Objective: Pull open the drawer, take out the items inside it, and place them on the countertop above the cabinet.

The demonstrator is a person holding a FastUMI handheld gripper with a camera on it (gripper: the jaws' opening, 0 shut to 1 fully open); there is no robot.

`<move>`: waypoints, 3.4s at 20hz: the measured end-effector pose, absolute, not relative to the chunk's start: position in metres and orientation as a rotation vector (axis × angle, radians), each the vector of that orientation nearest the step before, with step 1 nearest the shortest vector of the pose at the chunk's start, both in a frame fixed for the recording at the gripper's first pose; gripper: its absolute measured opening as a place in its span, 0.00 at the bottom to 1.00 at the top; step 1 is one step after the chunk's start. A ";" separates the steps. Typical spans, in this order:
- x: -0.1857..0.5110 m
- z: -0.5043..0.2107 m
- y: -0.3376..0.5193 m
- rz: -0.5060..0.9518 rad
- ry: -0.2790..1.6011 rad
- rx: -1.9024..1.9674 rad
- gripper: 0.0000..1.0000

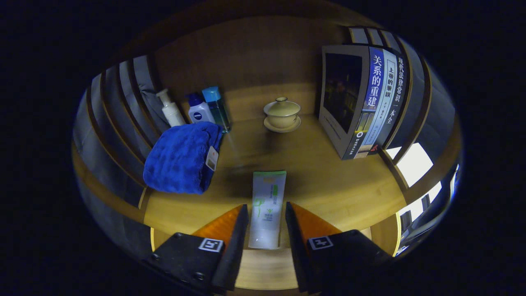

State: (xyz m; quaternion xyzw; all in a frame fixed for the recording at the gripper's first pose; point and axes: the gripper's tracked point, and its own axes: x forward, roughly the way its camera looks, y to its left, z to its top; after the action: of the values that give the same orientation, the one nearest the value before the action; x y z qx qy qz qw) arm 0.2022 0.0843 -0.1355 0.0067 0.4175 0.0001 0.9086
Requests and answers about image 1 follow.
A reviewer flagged wooden cabinet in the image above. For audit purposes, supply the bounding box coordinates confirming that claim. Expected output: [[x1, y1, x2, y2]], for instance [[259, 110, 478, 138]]
[[73, 0, 463, 264]]

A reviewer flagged wooden countertop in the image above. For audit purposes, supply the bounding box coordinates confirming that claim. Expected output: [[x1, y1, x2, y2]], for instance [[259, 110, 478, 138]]
[[142, 82, 407, 251]]

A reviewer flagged blue folded towel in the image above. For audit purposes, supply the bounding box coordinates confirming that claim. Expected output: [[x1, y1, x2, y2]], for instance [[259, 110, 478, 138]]
[[143, 121, 224, 194]]

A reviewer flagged pale spine book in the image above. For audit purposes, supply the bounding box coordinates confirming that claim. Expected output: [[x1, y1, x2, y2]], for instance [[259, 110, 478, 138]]
[[358, 49, 398, 159]]

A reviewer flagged blue spine book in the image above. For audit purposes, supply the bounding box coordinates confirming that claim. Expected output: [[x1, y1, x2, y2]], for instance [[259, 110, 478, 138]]
[[319, 44, 385, 160]]

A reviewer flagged white pump bottle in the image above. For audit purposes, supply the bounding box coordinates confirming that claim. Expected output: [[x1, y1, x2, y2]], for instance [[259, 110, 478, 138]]
[[156, 88, 186, 127]]

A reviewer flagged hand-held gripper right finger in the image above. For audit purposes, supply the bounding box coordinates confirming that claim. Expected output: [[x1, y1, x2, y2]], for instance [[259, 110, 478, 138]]
[[285, 201, 394, 294]]

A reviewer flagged white bottle blue cap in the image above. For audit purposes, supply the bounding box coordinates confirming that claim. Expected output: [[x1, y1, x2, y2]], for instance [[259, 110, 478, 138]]
[[187, 93, 215, 124]]

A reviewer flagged beige saucer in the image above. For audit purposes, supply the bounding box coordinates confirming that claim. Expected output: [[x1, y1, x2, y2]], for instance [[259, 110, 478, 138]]
[[263, 116, 302, 133]]

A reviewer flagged beige lidded tea cup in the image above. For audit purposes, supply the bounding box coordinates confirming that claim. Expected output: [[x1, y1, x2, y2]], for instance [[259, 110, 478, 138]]
[[263, 97, 301, 129]]

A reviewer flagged teal bottle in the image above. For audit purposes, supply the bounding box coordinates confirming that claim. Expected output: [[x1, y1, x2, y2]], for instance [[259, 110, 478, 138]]
[[202, 86, 231, 133]]

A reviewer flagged black spine book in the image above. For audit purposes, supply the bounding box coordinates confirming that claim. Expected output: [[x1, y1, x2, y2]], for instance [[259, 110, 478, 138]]
[[372, 53, 411, 156]]

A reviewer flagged white green tube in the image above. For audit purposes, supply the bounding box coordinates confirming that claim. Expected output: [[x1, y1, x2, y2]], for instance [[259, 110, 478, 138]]
[[248, 171, 287, 250]]

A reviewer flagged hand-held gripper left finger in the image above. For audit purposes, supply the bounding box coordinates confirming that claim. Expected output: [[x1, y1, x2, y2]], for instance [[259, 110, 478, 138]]
[[142, 203, 249, 294]]

